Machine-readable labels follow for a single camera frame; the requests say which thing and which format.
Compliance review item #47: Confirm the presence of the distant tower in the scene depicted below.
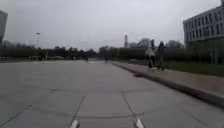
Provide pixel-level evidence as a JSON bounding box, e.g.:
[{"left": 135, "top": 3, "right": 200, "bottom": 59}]
[{"left": 123, "top": 33, "right": 129, "bottom": 49}]

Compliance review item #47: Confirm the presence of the grey stone slab pavement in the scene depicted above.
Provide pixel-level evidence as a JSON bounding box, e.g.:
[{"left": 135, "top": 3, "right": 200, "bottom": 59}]
[{"left": 0, "top": 59, "right": 224, "bottom": 128}]

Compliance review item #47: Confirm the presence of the person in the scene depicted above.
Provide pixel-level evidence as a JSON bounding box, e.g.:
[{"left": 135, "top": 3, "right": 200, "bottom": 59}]
[
  {"left": 145, "top": 39, "right": 158, "bottom": 70},
  {"left": 156, "top": 41, "right": 167, "bottom": 71}
]

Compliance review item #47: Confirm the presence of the row of dark trees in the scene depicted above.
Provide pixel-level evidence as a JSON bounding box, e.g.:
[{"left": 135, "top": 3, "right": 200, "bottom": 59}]
[{"left": 0, "top": 37, "right": 188, "bottom": 62}]

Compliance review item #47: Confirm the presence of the robot's own part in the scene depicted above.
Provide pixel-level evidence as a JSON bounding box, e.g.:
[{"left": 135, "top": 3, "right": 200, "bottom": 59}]
[
  {"left": 134, "top": 117, "right": 146, "bottom": 128},
  {"left": 69, "top": 119, "right": 80, "bottom": 128}
]

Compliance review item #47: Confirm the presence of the lamp pole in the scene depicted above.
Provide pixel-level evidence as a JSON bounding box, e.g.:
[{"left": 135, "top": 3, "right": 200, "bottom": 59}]
[{"left": 35, "top": 31, "right": 42, "bottom": 50}]

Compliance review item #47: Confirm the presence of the raised stone ledge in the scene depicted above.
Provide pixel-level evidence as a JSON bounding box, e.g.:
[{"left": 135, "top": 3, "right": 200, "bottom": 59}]
[{"left": 112, "top": 61, "right": 224, "bottom": 109}]

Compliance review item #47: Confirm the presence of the grass strip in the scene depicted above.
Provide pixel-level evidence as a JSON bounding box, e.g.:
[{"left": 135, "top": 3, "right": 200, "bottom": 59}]
[{"left": 163, "top": 60, "right": 224, "bottom": 78}]

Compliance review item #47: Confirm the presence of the pale building with window grid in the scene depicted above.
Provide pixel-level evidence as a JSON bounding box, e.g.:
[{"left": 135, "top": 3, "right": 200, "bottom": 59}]
[{"left": 182, "top": 4, "right": 224, "bottom": 65}]

